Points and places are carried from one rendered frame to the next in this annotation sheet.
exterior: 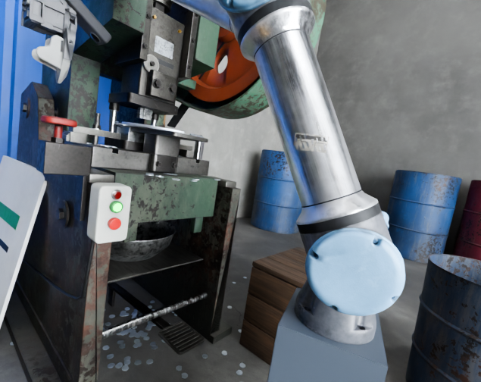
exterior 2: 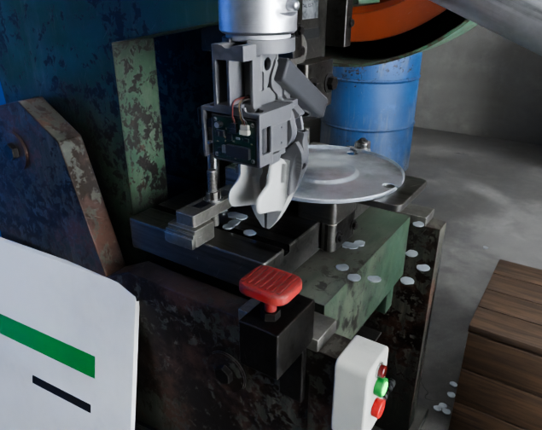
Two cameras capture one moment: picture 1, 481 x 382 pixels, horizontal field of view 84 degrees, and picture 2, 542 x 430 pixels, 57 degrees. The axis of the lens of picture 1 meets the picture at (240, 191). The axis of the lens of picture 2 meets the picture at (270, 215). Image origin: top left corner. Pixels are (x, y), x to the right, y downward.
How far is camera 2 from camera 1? 62 cm
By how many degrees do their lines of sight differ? 19
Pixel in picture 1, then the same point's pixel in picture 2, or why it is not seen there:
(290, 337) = not seen: outside the picture
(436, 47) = not seen: outside the picture
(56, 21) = (280, 140)
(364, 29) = not seen: outside the picture
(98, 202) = (366, 396)
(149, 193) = (352, 302)
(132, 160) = (304, 247)
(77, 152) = (303, 321)
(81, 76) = (131, 83)
